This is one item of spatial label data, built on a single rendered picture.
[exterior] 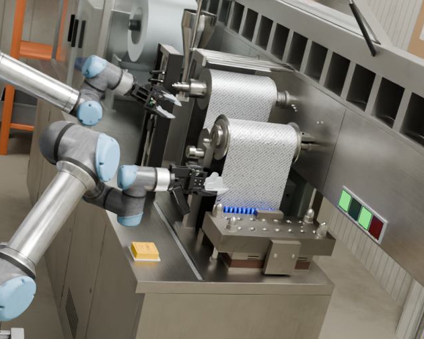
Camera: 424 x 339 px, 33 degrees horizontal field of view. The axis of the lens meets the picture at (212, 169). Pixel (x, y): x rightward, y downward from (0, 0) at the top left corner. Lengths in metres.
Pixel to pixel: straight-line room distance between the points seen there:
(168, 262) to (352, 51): 0.87
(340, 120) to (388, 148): 0.27
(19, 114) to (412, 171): 3.68
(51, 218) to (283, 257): 0.79
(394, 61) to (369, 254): 2.76
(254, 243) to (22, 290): 0.78
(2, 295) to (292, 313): 0.99
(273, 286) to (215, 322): 0.21
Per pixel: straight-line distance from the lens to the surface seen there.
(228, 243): 2.15
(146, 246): 2.19
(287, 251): 2.22
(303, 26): 2.59
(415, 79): 2.01
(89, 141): 1.83
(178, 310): 2.14
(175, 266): 2.16
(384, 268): 4.57
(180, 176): 2.21
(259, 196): 2.35
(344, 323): 4.02
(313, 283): 2.29
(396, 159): 2.02
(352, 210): 2.17
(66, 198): 1.79
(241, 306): 2.21
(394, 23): 4.83
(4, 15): 5.89
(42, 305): 3.56
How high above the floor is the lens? 1.90
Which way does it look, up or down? 19 degrees down
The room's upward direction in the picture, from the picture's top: 13 degrees clockwise
